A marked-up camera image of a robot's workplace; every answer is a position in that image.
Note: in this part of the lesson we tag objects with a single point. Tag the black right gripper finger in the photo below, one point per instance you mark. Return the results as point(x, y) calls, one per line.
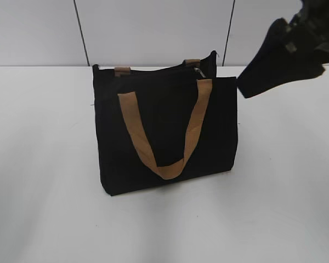
point(272, 68)
point(288, 33)

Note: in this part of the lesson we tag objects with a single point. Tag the metal zipper pull with ring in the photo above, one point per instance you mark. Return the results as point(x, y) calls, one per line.
point(200, 73)

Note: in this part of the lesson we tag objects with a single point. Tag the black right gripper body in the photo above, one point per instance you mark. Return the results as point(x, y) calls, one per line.
point(310, 29)

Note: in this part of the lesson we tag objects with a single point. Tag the black tote bag tan handles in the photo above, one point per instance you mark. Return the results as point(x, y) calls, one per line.
point(159, 127)

